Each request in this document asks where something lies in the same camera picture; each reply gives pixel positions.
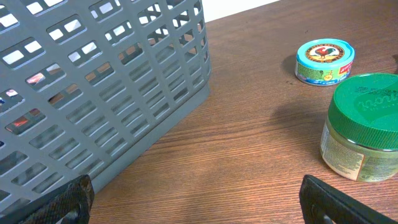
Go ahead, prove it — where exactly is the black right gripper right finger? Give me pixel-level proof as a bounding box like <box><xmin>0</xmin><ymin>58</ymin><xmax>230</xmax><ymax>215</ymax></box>
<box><xmin>299</xmin><ymin>175</ymin><xmax>397</xmax><ymax>224</ymax></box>

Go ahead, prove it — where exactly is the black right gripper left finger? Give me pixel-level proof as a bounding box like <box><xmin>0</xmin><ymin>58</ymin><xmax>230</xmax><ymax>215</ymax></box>
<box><xmin>1</xmin><ymin>174</ymin><xmax>95</xmax><ymax>224</ymax></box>

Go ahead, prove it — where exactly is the grey plastic shopping basket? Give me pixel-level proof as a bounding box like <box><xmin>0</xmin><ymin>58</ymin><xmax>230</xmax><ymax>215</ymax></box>
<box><xmin>1</xmin><ymin>0</ymin><xmax>211</xmax><ymax>216</ymax></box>

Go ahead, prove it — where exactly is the green lid glass jar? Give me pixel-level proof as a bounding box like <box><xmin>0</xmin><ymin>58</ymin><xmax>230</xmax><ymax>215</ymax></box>
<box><xmin>320</xmin><ymin>73</ymin><xmax>397</xmax><ymax>182</ymax></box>

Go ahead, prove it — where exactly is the blue rooster tin can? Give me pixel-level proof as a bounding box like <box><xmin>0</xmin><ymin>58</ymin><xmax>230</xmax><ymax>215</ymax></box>
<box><xmin>295</xmin><ymin>39</ymin><xmax>355</xmax><ymax>86</ymax></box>

